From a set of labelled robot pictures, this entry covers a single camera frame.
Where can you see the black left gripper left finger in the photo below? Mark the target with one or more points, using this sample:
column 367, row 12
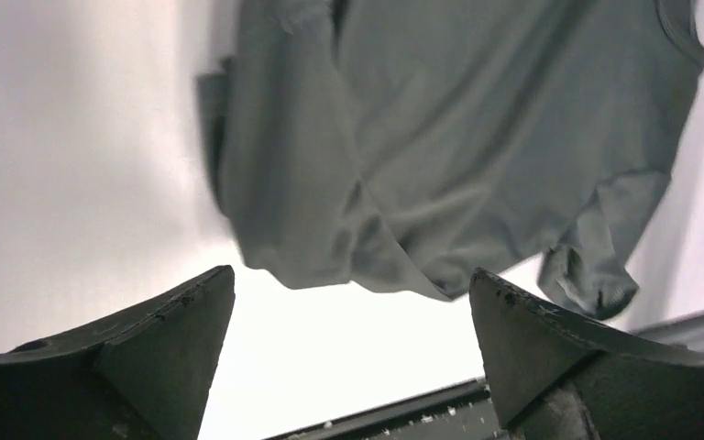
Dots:
column 142, row 373

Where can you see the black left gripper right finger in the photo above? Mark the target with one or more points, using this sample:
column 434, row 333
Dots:
column 555, row 374

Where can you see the dark grey t shirt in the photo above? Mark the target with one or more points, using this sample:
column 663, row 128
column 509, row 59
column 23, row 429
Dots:
column 401, row 145

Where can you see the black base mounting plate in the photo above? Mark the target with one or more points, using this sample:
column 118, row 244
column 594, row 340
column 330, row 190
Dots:
column 465, row 410

